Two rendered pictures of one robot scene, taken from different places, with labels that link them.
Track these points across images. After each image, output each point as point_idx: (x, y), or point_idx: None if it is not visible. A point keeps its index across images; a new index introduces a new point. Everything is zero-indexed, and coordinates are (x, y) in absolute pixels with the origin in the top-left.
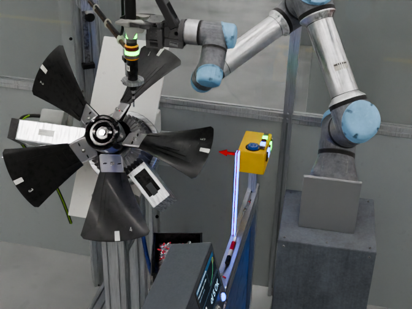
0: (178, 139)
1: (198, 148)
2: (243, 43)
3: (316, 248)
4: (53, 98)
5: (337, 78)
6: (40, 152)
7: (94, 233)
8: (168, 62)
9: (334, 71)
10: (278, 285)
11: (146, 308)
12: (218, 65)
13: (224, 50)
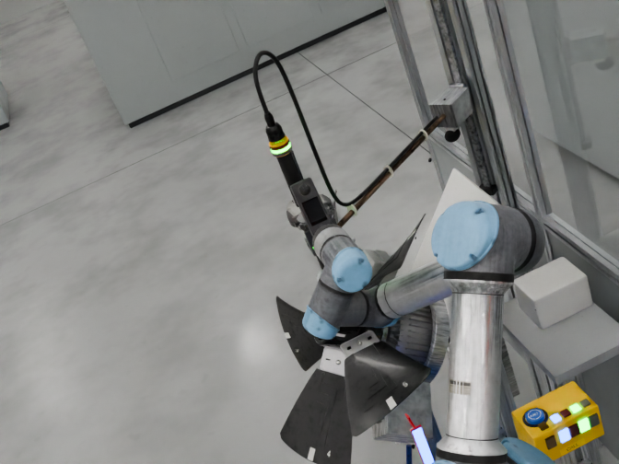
0: (388, 369)
1: (388, 396)
2: (414, 278)
3: None
4: None
5: (449, 405)
6: (296, 315)
7: (290, 439)
8: (398, 258)
9: (449, 391)
10: None
11: None
12: (319, 313)
13: (335, 293)
